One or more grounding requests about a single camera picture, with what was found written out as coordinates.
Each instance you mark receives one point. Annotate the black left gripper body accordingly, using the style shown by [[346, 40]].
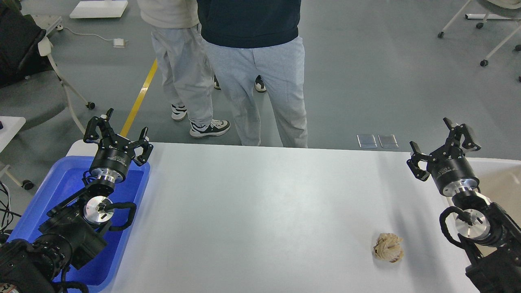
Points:
[[111, 160]]

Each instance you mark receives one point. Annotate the right metal floor plate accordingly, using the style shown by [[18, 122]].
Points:
[[388, 141]]

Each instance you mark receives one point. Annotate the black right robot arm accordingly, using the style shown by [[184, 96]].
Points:
[[490, 238]]

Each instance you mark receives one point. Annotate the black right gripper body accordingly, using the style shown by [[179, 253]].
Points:
[[451, 171]]

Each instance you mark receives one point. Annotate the left metal floor plate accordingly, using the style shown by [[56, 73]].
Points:
[[367, 141]]

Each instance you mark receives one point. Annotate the white power adapter with cable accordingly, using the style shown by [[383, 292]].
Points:
[[116, 42]]

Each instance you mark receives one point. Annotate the metal floor plate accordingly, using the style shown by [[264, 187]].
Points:
[[388, 141], [367, 141]]

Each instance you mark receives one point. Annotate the blue plastic bin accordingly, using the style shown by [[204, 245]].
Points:
[[64, 179]]

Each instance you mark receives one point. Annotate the person in light clothes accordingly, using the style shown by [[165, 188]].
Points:
[[186, 75]]

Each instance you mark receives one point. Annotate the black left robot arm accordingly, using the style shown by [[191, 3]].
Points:
[[73, 234]]

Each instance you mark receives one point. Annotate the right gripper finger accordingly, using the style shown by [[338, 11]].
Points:
[[413, 163], [460, 140]]

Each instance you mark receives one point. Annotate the white flat board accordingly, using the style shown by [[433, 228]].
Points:
[[90, 9]]

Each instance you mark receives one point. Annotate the person in dark top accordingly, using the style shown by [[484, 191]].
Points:
[[246, 39]]

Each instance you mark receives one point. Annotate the grey office chair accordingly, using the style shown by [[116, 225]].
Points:
[[32, 87]]

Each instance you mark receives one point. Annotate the beige plastic bin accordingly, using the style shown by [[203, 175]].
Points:
[[500, 181]]

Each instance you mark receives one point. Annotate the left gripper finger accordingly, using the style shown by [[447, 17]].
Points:
[[140, 150], [98, 128]]

